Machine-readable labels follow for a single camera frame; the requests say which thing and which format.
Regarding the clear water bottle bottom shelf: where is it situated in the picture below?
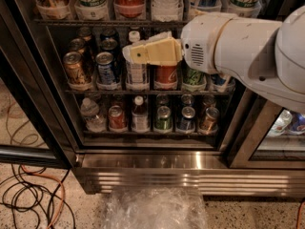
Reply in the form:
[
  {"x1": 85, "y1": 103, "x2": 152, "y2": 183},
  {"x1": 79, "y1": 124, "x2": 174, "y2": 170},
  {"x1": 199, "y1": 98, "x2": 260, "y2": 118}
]
[{"x1": 80, "y1": 97, "x2": 106, "y2": 133}]

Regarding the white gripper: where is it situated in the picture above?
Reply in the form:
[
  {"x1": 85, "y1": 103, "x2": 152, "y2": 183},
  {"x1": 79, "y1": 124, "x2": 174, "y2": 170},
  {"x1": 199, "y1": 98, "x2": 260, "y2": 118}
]
[{"x1": 122, "y1": 12, "x2": 237, "y2": 74}]

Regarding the brown tea bottle shelf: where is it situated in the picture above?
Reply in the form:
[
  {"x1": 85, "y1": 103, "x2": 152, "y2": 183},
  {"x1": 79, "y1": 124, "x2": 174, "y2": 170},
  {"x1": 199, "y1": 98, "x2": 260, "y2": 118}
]
[
  {"x1": 132, "y1": 95, "x2": 150, "y2": 133},
  {"x1": 126, "y1": 31, "x2": 149, "y2": 85}
]

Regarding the blue can bottom shelf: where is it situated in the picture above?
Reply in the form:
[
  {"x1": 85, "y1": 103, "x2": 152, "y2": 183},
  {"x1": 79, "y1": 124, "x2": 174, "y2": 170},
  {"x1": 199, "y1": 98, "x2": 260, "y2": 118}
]
[{"x1": 176, "y1": 106, "x2": 195, "y2": 132}]

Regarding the red Coke can middle front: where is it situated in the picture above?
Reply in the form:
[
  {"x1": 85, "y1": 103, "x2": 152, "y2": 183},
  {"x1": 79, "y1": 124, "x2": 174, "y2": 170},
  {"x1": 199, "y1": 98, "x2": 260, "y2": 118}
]
[{"x1": 155, "y1": 66, "x2": 177, "y2": 84}]

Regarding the gold can bottom right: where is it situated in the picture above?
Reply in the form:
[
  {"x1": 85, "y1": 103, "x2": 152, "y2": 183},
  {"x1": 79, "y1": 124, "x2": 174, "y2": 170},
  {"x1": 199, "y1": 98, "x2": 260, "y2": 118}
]
[{"x1": 199, "y1": 107, "x2": 220, "y2": 131}]

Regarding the orange cable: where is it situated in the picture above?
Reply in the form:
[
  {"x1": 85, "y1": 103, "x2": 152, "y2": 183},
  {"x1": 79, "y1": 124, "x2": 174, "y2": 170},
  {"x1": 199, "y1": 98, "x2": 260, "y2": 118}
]
[{"x1": 19, "y1": 164, "x2": 67, "y2": 229}]

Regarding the stainless steel fridge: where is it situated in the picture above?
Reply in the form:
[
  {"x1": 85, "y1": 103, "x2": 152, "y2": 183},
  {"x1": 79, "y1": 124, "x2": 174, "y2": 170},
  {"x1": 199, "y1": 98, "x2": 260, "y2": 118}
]
[{"x1": 0, "y1": 0, "x2": 305, "y2": 197}]

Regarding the gold can middle front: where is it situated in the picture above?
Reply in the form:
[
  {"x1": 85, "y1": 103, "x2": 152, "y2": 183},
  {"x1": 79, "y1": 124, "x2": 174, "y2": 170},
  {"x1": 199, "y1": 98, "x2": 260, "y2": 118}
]
[{"x1": 63, "y1": 52, "x2": 92, "y2": 85}]

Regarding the green can bottom shelf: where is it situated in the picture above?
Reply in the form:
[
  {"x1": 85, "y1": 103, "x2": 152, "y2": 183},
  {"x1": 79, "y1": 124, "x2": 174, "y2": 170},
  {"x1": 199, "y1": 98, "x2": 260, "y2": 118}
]
[{"x1": 154, "y1": 106, "x2": 172, "y2": 131}]

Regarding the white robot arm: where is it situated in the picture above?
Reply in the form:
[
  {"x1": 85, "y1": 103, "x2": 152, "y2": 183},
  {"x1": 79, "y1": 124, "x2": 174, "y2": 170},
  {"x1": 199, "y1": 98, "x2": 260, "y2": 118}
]
[{"x1": 123, "y1": 7, "x2": 305, "y2": 113}]

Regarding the green can middle front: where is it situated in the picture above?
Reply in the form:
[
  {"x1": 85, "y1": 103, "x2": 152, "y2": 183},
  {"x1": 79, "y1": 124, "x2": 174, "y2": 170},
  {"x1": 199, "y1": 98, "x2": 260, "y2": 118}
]
[{"x1": 183, "y1": 65, "x2": 205, "y2": 86}]

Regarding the gold can middle second row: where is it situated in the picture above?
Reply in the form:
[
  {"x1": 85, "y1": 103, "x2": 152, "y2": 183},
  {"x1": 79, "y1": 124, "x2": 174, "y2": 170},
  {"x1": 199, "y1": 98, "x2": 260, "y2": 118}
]
[{"x1": 69, "y1": 38, "x2": 93, "y2": 64}]

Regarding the red can bottom shelf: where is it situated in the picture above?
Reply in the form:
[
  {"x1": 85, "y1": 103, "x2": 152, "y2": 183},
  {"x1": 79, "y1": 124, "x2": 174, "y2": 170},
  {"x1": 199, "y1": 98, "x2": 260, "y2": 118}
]
[{"x1": 108, "y1": 105, "x2": 127, "y2": 130}]

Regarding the open fridge door left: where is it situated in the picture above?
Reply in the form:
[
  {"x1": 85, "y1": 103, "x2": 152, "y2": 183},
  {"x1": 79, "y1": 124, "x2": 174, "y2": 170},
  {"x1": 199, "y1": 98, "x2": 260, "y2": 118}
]
[{"x1": 0, "y1": 5, "x2": 75, "y2": 168}]

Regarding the clear plastic wrap bundle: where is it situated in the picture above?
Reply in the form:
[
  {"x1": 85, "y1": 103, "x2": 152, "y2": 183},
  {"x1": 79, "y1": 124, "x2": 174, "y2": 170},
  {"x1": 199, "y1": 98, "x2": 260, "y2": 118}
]
[{"x1": 102, "y1": 188, "x2": 208, "y2": 229}]

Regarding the brown tea bottle middle shelf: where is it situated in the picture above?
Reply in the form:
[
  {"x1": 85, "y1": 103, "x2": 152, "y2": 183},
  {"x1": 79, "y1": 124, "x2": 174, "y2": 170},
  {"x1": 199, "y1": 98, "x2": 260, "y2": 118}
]
[{"x1": 126, "y1": 31, "x2": 149, "y2": 85}]

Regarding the blue can middle second row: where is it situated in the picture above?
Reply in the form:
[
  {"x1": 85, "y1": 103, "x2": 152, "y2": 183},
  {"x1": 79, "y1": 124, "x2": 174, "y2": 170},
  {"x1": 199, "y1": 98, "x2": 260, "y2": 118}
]
[{"x1": 100, "y1": 38, "x2": 120, "y2": 57}]

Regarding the blue Pepsi can middle front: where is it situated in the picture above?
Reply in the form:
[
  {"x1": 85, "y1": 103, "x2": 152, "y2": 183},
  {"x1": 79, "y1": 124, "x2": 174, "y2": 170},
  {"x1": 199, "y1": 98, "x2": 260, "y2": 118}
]
[{"x1": 95, "y1": 52, "x2": 119, "y2": 85}]

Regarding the silver blue can middle front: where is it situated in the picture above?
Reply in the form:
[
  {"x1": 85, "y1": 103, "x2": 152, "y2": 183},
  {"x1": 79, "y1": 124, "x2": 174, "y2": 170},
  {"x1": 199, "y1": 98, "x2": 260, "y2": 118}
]
[{"x1": 211, "y1": 73, "x2": 232, "y2": 86}]

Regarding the brown tea bottle bottom shelf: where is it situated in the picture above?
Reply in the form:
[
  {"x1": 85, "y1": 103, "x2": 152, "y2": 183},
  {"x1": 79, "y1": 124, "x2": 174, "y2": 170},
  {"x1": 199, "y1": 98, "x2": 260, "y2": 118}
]
[{"x1": 132, "y1": 95, "x2": 150, "y2": 133}]

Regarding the blue can behind right door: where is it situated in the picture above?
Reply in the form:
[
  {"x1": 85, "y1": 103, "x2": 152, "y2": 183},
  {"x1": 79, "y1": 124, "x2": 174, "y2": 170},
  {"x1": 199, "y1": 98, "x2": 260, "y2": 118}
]
[{"x1": 288, "y1": 112, "x2": 305, "y2": 134}]

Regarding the black cable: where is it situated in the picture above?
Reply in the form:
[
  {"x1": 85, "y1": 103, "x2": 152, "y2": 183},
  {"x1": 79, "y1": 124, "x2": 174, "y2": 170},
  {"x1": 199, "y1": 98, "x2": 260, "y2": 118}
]
[{"x1": 0, "y1": 163, "x2": 77, "y2": 229}]

